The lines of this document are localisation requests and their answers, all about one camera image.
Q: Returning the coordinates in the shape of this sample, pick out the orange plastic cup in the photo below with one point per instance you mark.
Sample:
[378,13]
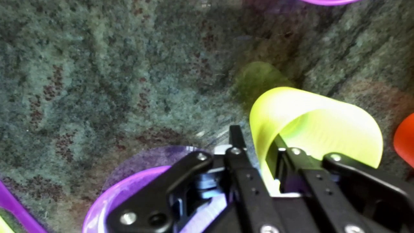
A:
[406,140]

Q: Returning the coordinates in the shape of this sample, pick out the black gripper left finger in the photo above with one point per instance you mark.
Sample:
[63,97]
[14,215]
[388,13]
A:
[240,189]

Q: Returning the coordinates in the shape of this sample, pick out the purple plastic bowl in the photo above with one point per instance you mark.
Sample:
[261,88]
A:
[330,2]

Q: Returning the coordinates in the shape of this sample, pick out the green plastic cup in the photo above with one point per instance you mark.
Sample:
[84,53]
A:
[318,125]

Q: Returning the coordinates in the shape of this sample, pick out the purple plastic plate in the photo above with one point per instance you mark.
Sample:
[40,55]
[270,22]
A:
[120,189]

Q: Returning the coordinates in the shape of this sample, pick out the green plastic utensil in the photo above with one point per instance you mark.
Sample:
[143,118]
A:
[2,227]

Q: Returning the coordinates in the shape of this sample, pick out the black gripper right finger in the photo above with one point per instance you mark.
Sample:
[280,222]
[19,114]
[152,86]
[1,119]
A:
[344,195]

